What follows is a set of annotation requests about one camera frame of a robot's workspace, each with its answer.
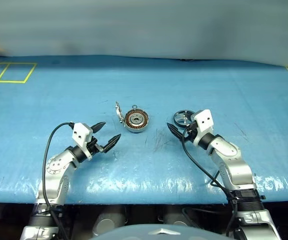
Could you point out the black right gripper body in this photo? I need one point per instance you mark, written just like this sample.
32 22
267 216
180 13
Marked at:
191 133

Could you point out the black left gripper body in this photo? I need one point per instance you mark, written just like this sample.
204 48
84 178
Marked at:
95 147

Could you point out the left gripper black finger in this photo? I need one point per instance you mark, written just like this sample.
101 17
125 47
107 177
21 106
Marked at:
98 127
112 143

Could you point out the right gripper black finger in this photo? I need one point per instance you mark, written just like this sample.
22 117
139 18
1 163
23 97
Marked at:
176 132
192 115

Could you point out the silver motor stator copper coils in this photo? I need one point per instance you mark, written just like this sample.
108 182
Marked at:
136 120

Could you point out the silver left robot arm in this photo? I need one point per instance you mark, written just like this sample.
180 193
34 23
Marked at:
56 170

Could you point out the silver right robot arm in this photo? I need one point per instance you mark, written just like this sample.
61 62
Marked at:
236 170

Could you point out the blue plastic table cover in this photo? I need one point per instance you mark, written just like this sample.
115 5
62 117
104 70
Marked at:
144 162

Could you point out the grey rounded cylinder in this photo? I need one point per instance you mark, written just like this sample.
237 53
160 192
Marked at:
176 217
109 222

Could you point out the grey-blue robot torso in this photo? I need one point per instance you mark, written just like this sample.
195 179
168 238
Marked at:
134 233

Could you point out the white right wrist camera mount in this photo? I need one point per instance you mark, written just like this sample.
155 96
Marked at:
204 120

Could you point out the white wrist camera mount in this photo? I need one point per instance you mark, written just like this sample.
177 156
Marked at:
204 120
81 132

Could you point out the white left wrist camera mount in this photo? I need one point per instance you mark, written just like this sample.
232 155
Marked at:
81 132

